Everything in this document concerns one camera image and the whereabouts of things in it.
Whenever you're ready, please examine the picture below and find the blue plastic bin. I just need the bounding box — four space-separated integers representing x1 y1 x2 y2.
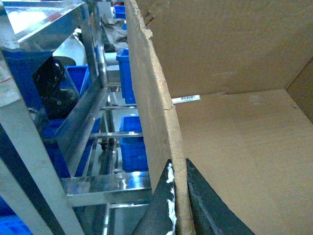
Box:
119 116 148 172
116 48 136 104

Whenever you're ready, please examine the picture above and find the brown cardboard box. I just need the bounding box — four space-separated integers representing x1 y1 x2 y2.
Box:
125 0 313 235

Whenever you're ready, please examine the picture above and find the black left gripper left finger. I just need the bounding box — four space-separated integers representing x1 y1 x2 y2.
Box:
132 159 177 235

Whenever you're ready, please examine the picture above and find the white barcode label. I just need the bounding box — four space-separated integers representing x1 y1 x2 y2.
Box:
172 95 201 104

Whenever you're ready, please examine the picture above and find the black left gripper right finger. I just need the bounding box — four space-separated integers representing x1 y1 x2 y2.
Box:
186 158 254 235

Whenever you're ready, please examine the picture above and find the blue plastic bin upper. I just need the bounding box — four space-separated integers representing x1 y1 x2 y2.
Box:
116 48 136 104

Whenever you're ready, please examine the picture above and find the stainless steel shelf frame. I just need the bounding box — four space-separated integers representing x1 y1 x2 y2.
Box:
0 0 151 235

